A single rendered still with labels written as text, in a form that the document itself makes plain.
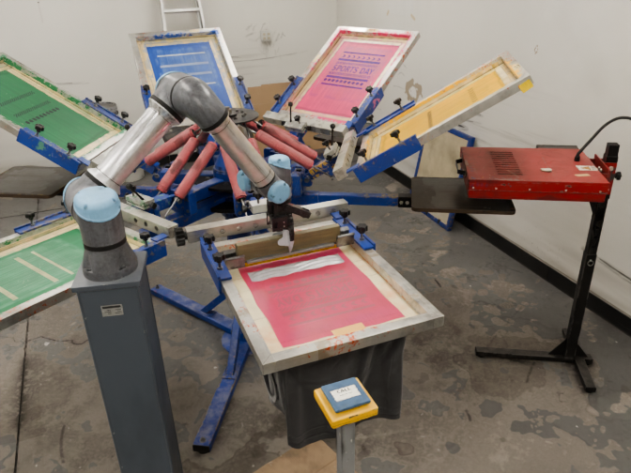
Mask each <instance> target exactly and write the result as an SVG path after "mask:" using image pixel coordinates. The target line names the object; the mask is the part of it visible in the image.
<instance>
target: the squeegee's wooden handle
mask: <svg viewBox="0 0 631 473"><path fill-rule="evenodd" d="M294 233H295V235H294V244H293V248H292V251H294V250H299V249H304V248H309V247H314V246H317V245H322V244H327V243H332V242H333V243H334V244H336V237H337V236H340V225H339V224H338V223H335V224H330V225H325V226H320V227H316V228H310V229H305V230H300V231H296V232H294ZM282 237H283V234H281V235H277V236H267V237H262V238H258V239H253V240H248V241H243V242H239V243H236V244H235V247H236V256H240V255H243V254H244V255H245V257H244V261H245V263H247V261H246V260H250V259H255V258H259V257H263V256H268V255H273V254H277V253H282V252H289V249H288V246H280V245H278V240H279V239H281V238H282Z"/></svg>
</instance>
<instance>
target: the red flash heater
mask: <svg viewBox="0 0 631 473"><path fill-rule="evenodd" d="M578 151H579V149H565V148H517V147H469V146H461V147H460V155H459V156H460V159H461V157H462V158H463V159H462V162H461V163H460V166H461V170H462V171H466V174H467V175H466V177H465V176H464V175H463V178H464V182H465V186H466V191H467V195H468V198H481V199H510V200H540V201H570V202H599V203H604V202H605V198H606V195H607V194H608V189H609V179H610V169H609V168H608V167H607V166H606V165H605V163H604V162H603V161H602V160H601V159H600V158H599V157H598V156H597V154H594V159H589V158H588V157H587V156H586V155H585V153H584V152H583V151H582V152H581V153H580V154H579V156H580V161H574V159H575V155H576V154H577V152H578ZM541 168H550V169H551V170H552V172H543V171H542V170H541Z"/></svg>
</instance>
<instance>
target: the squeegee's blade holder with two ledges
mask: <svg viewBox="0 0 631 473"><path fill-rule="evenodd" d="M332 246H334V243H333V242H332V243H327V244H322V245H317V246H314V247H309V248H304V249H299V250H294V251H291V252H282V253H277V254H273V255H268V256H263V257H259V258H255V259H250V260H246V261H247V264H251V263H256V262H261V261H265V260H269V259H274V258H279V257H283V256H288V255H292V254H297V253H302V252H309V251H314V250H319V249H323V248H328V247H332Z"/></svg>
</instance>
